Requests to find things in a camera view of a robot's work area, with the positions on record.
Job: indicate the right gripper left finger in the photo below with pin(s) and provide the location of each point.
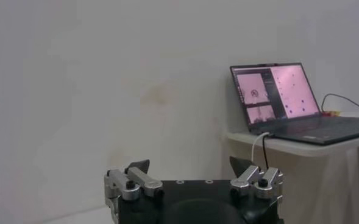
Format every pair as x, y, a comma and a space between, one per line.
142, 180

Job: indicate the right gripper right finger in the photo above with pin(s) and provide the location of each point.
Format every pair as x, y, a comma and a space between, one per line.
246, 178

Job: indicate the white side table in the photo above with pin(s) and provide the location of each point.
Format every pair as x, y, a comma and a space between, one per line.
319, 170

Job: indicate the dark grey laptop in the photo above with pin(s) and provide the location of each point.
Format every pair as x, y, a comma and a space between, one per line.
289, 103

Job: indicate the small red yellow object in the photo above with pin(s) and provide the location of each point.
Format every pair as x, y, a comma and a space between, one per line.
331, 113

